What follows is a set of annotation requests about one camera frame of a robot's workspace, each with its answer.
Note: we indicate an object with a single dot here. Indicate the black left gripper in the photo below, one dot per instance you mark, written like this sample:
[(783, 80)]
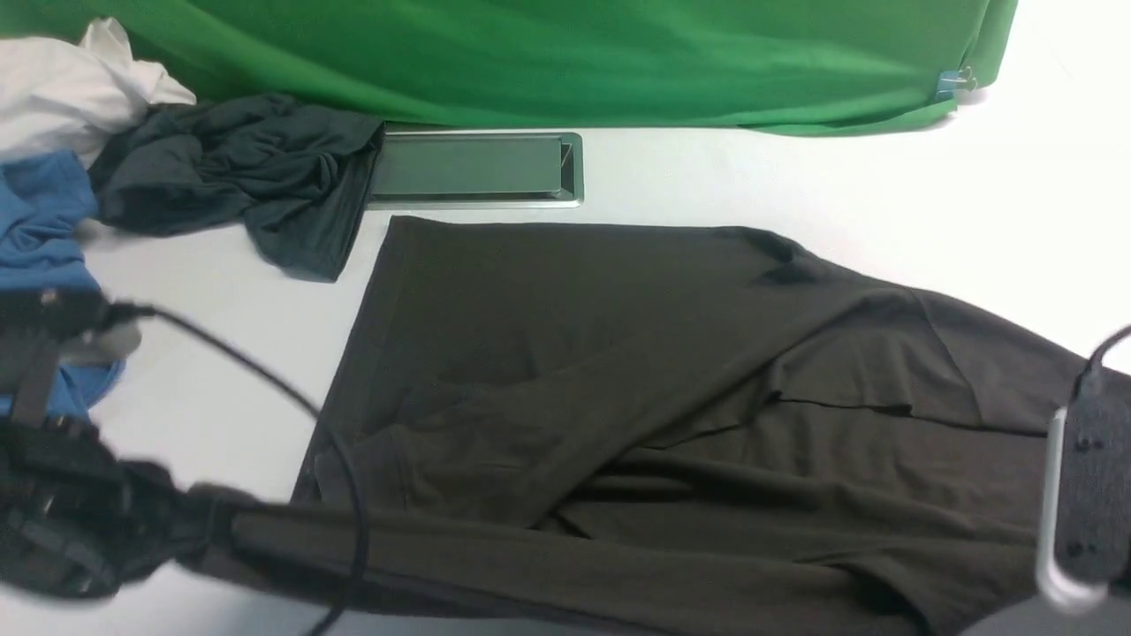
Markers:
[(78, 523)]

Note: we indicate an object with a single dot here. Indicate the dark gray long-sleeve shirt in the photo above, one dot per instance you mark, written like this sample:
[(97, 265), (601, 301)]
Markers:
[(687, 431)]

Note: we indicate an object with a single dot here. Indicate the blue shirt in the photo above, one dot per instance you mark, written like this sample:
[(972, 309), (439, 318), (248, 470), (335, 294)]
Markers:
[(43, 200)]

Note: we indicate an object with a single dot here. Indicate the dark teal crumpled shirt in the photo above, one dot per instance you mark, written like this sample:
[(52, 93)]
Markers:
[(298, 176)]

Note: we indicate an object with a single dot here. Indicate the white crumpled shirt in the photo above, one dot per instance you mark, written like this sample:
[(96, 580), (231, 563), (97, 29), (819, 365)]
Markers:
[(61, 96)]

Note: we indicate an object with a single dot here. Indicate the green backdrop cloth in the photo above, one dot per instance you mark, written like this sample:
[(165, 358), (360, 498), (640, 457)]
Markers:
[(806, 68)]

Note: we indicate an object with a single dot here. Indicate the blue binder clip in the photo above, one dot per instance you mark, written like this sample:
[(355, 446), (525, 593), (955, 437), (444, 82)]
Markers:
[(954, 83)]

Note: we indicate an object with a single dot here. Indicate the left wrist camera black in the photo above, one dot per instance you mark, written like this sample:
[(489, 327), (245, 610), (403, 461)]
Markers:
[(62, 349)]

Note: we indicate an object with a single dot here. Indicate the metal table cable hatch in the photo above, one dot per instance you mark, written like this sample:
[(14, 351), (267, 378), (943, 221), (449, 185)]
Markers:
[(479, 170)]

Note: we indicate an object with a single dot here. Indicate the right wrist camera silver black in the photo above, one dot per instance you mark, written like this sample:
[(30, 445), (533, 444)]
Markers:
[(1084, 537)]

